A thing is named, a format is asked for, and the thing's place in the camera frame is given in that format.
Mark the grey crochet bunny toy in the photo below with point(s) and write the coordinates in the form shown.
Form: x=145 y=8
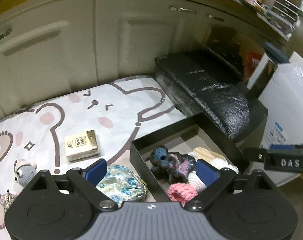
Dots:
x=25 y=175

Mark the small plastic drawer unit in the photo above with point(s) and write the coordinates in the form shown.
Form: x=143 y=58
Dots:
x=286 y=7

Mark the beige crochet piece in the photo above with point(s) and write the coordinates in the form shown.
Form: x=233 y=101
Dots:
x=206 y=152

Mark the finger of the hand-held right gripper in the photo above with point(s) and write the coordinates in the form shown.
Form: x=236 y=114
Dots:
x=282 y=147
x=254 y=154

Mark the grey round cushion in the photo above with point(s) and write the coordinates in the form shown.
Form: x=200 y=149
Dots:
x=276 y=52

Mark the white flat box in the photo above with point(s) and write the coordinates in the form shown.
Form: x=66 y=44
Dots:
x=262 y=75

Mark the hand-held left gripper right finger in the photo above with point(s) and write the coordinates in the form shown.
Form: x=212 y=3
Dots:
x=204 y=172

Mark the black cardboard box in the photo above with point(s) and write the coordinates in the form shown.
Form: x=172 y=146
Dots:
x=141 y=156

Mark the white crochet piece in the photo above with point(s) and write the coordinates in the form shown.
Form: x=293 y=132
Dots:
x=222 y=164

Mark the cream cabinet door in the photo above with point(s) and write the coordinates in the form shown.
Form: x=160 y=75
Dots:
x=41 y=62
x=141 y=42
x=229 y=17

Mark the small yellow box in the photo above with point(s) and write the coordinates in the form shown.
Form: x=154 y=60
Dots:
x=79 y=145

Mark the red box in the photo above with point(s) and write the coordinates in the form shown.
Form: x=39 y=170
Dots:
x=252 y=63

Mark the pink crochet doll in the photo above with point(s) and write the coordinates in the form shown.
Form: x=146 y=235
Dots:
x=179 y=191

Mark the cartoon printed blanket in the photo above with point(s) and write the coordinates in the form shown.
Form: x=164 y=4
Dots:
x=91 y=120

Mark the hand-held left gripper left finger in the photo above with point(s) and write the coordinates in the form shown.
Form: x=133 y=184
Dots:
x=96 y=172

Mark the black bubble-wrap box lid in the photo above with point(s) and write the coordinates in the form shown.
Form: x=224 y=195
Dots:
x=204 y=92

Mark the blue purple crochet piece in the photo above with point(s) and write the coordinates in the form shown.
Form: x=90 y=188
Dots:
x=171 y=162

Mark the brown cardboard box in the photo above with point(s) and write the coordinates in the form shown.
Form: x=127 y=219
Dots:
x=224 y=36

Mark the white padded mailer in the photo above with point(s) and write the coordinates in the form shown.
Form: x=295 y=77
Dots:
x=286 y=100

